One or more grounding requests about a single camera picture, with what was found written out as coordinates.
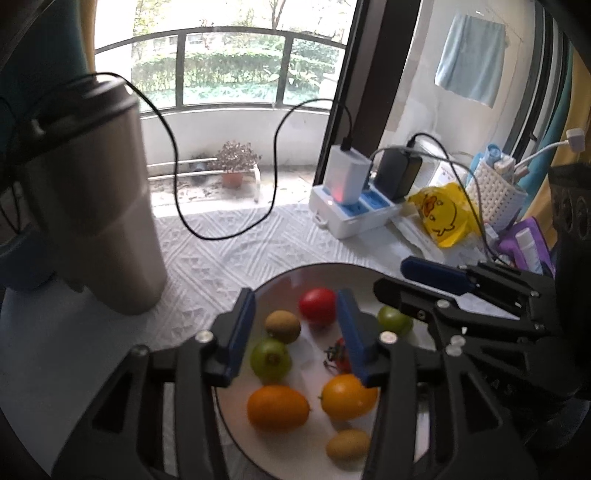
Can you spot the yellow-orange round citrus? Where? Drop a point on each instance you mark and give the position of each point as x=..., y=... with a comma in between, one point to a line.
x=346, y=397

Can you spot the white power strip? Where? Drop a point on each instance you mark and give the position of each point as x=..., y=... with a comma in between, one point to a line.
x=351, y=219

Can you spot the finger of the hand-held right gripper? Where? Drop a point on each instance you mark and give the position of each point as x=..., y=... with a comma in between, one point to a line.
x=406, y=297
x=434, y=274

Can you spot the tan round fruit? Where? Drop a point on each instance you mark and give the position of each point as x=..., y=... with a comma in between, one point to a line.
x=346, y=445

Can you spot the purple cloth pouch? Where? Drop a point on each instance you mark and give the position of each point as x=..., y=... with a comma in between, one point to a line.
x=517, y=226

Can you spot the white woven basket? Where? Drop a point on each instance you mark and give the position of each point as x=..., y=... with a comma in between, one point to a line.
x=496, y=196

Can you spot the potted plant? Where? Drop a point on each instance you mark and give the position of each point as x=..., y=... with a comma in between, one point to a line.
x=234, y=161

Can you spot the white textured tablecloth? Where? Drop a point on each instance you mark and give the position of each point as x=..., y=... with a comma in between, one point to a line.
x=217, y=267

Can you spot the yellow curtain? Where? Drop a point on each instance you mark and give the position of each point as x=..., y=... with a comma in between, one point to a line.
x=579, y=106

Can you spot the white plate with dark rim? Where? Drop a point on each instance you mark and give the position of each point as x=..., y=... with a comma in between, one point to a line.
x=304, y=360

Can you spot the blue plastic bowl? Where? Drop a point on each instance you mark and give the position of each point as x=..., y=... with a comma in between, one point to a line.
x=23, y=263

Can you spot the black charger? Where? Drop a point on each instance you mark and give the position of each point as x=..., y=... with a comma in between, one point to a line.
x=398, y=173

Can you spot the dark brown kiwi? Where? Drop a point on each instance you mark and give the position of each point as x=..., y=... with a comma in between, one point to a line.
x=282, y=326

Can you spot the green apple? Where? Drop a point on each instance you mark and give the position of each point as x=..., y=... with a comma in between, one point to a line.
x=396, y=319
x=270, y=361

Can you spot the light blue hanging towel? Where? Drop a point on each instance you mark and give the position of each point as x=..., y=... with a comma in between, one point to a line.
x=473, y=60

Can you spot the red tomato with green stem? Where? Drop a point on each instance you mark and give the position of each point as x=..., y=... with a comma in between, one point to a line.
x=342, y=360

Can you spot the yellow duck bag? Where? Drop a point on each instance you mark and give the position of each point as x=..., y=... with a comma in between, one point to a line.
x=443, y=212

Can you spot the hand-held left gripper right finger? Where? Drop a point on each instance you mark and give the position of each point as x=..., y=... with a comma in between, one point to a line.
x=352, y=332

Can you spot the balcony railing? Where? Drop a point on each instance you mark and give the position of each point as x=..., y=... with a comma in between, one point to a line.
x=180, y=69

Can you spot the white plastic packet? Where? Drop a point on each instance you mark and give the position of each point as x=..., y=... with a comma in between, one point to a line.
x=415, y=235

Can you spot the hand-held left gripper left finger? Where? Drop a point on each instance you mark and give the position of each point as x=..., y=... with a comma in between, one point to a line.
x=242, y=332

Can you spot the teal curtain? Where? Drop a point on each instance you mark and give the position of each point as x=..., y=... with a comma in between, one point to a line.
x=55, y=41

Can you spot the oblong orange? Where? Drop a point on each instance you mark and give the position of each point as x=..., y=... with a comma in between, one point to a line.
x=277, y=408

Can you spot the white charger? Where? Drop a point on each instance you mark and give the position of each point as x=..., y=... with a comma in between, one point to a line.
x=346, y=175

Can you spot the stainless steel tumbler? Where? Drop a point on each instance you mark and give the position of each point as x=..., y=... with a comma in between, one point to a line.
x=97, y=207

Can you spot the white tube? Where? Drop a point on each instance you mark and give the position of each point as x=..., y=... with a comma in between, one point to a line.
x=530, y=251

